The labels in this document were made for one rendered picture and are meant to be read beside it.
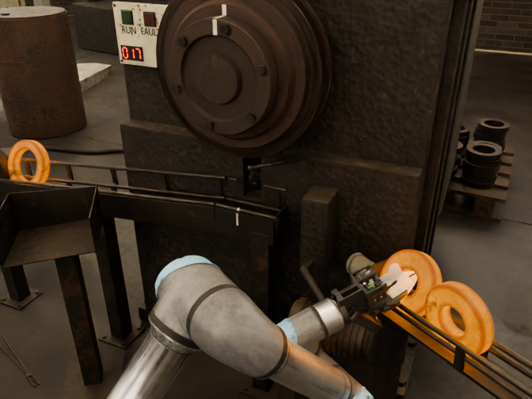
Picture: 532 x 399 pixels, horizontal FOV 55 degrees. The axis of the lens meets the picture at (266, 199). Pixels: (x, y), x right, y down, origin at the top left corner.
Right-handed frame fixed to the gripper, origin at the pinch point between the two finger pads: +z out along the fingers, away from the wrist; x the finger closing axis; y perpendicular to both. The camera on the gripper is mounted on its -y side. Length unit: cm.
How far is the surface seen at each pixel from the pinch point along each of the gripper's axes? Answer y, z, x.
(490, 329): 4.1, 2.0, -22.3
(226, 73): 46, -18, 41
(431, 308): 1.0, -2.4, -10.1
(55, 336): -50, -105, 94
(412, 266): 2.6, 0.8, 0.8
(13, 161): 12, -87, 121
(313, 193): 8.1, -6.9, 33.5
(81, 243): 5, -71, 63
